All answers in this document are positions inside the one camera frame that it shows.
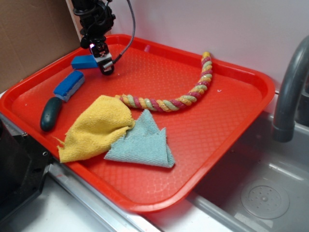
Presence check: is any brown cardboard panel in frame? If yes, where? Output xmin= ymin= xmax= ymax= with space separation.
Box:
xmin=0 ymin=0 xmax=80 ymax=92

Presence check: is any yellow microfibre cloth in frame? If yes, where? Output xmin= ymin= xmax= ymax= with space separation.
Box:
xmin=58 ymin=95 xmax=135 ymax=163

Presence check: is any grey plastic sink basin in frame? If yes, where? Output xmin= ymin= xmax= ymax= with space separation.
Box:
xmin=144 ymin=111 xmax=309 ymax=232

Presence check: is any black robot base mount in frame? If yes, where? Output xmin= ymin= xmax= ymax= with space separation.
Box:
xmin=0 ymin=121 xmax=51 ymax=223

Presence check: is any grey sink faucet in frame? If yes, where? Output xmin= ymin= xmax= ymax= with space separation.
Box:
xmin=271 ymin=37 xmax=309 ymax=143

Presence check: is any light blue microfibre cloth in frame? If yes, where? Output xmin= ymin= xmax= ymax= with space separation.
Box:
xmin=104 ymin=110 xmax=175 ymax=168

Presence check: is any blue rectangular block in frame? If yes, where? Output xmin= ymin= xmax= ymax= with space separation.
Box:
xmin=71 ymin=55 xmax=98 ymax=69

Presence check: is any dark green oval soap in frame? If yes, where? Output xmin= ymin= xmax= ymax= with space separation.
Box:
xmin=40 ymin=97 xmax=62 ymax=131

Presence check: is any blue sponge with white base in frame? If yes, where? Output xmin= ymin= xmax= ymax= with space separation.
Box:
xmin=53 ymin=70 xmax=85 ymax=102

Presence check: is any red plastic tray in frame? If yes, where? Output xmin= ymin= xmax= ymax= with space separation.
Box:
xmin=0 ymin=38 xmax=275 ymax=213

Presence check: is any grey braided cable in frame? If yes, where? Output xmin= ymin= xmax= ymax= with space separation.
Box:
xmin=111 ymin=0 xmax=137 ymax=65

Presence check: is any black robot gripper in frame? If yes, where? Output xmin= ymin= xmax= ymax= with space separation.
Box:
xmin=72 ymin=0 xmax=115 ymax=75

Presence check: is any multicoloured twisted rope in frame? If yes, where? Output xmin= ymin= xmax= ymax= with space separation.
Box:
xmin=114 ymin=51 xmax=213 ymax=113

